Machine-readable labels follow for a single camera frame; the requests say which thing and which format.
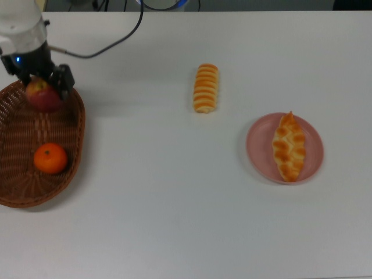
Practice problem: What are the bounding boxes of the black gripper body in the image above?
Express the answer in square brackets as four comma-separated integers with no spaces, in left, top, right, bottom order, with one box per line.
[1,41,55,83]

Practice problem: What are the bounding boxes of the red toy apple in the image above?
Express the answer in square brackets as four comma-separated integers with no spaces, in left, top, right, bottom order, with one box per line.
[25,77,63,113]

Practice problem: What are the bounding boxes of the orange toy mandarin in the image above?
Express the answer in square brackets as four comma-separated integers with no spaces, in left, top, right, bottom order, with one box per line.
[33,142,69,175]

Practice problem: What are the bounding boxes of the ridged toy bread roll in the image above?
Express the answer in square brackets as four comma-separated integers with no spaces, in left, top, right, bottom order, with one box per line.
[193,63,219,114]

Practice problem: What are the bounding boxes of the braided toy bread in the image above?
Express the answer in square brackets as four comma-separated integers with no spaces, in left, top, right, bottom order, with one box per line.
[271,110,306,183]

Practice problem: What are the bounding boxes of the brown woven basket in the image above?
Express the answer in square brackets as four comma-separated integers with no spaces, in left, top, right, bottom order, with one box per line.
[0,78,87,209]

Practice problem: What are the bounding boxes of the pink plate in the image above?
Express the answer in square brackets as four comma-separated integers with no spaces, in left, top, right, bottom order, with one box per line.
[246,112,325,185]

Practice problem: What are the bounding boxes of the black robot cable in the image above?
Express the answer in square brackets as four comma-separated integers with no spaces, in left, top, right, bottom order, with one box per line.
[50,0,145,59]

